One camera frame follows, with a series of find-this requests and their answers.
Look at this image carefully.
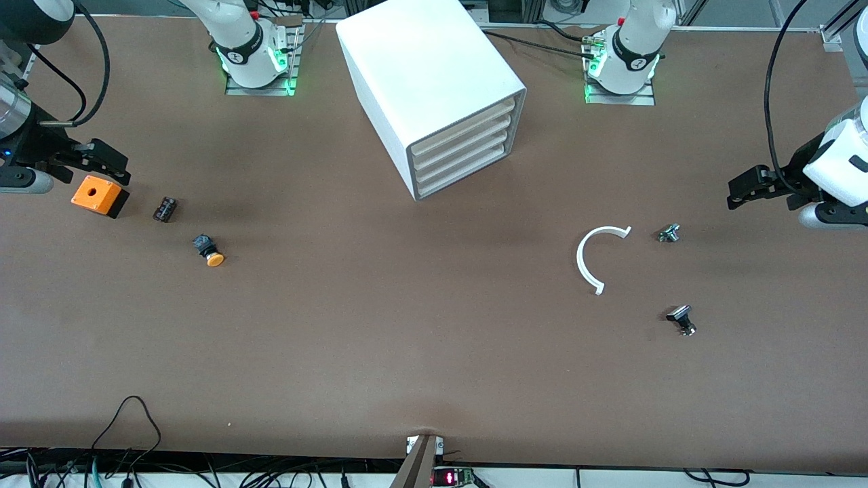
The orange button box with hole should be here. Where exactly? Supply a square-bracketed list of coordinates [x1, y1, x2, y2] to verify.
[71, 174, 130, 220]

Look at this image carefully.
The off-white plastic drawer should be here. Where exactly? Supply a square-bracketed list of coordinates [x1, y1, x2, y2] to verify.
[415, 144, 520, 198]
[410, 99, 516, 161]
[414, 130, 519, 186]

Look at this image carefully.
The black switch with grey cap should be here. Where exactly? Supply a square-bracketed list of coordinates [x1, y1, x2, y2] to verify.
[665, 304, 698, 338]

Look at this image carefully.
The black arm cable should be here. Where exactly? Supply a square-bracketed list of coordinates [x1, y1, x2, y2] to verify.
[764, 0, 814, 199]
[26, 42, 89, 125]
[68, 1, 112, 128]

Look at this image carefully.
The grey camera mount beam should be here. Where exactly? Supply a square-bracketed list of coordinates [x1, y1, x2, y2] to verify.
[389, 434, 446, 488]

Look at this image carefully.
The black base cable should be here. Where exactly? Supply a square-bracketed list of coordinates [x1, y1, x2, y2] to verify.
[480, 28, 594, 54]

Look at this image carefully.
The white curved plastic bracket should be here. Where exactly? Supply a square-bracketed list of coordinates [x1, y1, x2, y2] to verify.
[576, 225, 633, 297]

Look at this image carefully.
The black looped cable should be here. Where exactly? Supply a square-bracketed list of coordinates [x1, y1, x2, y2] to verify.
[90, 395, 163, 470]

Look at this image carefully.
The black device with red display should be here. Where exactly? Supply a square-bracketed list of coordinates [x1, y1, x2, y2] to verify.
[431, 466, 479, 488]

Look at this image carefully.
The orange mushroom push button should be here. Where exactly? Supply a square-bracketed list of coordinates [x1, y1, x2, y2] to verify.
[193, 233, 226, 268]

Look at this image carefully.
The grey plastic bin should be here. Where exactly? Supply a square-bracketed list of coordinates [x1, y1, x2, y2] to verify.
[336, 0, 528, 202]

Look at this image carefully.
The white plastic panel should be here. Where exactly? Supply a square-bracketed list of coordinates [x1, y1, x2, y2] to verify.
[412, 115, 517, 174]

